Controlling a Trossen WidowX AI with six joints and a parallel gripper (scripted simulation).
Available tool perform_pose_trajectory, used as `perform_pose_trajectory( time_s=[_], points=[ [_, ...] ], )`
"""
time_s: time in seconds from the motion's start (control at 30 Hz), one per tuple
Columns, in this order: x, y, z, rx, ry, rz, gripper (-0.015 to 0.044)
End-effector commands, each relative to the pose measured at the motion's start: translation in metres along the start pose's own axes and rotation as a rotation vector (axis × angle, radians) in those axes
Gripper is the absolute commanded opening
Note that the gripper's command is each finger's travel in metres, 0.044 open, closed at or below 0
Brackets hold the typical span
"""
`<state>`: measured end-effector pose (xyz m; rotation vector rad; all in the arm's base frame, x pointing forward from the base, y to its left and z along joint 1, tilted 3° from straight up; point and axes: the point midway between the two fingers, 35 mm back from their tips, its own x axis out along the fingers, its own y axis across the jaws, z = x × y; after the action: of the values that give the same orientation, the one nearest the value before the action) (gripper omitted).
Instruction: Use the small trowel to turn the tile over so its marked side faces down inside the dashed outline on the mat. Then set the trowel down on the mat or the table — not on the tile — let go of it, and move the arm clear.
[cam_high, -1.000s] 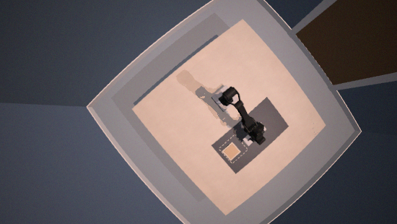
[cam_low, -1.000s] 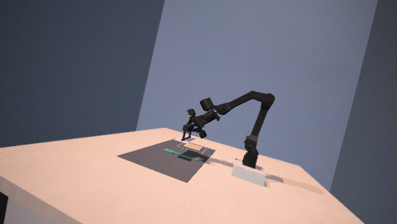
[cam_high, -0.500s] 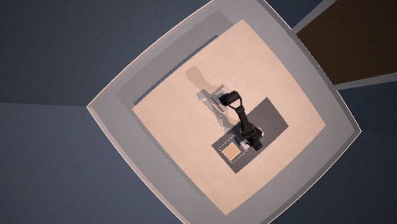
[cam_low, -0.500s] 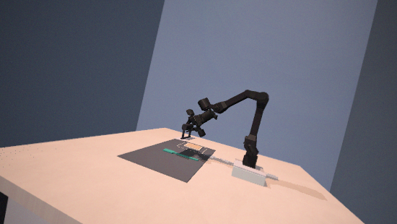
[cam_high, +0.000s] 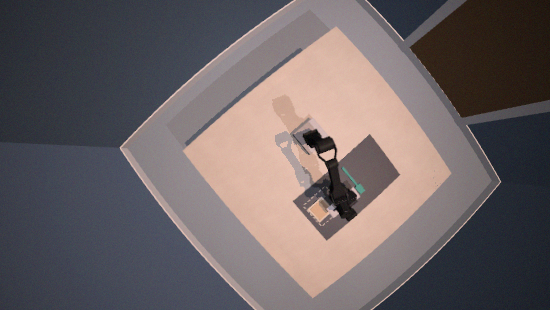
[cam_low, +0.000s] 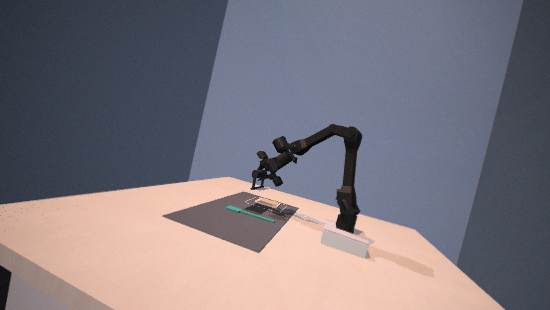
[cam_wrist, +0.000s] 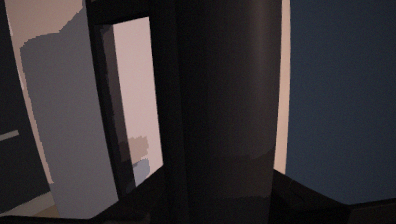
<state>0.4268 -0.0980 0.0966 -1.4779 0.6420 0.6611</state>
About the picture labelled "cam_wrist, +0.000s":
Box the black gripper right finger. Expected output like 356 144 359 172
267 169 396 224

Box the beige square tile with dark centre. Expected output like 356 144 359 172
0 191 61 218

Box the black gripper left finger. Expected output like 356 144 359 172
0 165 170 224

